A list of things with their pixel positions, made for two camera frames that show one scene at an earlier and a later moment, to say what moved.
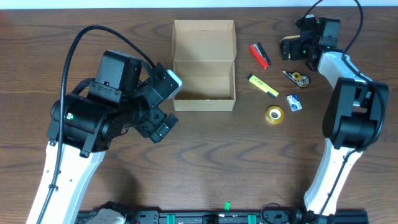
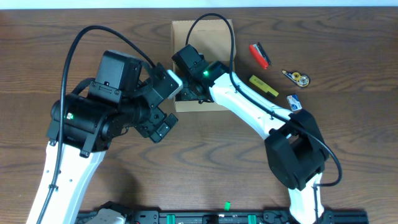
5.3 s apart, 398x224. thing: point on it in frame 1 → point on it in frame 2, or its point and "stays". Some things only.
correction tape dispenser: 301,79 stays
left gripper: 154,121 stays
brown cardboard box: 203,53 stays
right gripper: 292,50 → 189,92
